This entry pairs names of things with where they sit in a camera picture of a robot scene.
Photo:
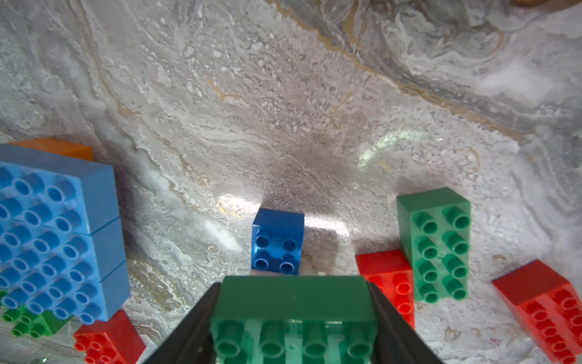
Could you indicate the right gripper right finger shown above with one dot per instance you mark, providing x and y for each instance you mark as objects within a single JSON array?
[{"x": 397, "y": 341}]

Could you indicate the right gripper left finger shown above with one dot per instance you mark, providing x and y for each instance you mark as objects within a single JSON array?
[{"x": 191, "y": 341}]

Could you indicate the red brick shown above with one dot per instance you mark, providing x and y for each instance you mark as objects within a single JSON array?
[
  {"x": 547, "y": 307},
  {"x": 114, "y": 341},
  {"x": 391, "y": 272}
]

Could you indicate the dark blue brick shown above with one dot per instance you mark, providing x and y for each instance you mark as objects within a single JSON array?
[{"x": 277, "y": 241}]

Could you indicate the small green brick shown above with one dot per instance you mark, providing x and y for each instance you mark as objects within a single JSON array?
[{"x": 28, "y": 323}]

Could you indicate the orange brick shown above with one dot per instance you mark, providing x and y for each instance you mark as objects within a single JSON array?
[{"x": 59, "y": 147}]

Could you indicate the light blue brick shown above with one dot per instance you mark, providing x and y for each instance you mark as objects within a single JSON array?
[
  {"x": 89, "y": 301},
  {"x": 45, "y": 189},
  {"x": 51, "y": 252}
]

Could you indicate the wooden three-tier shelf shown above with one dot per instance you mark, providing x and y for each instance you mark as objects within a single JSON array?
[{"x": 528, "y": 3}]

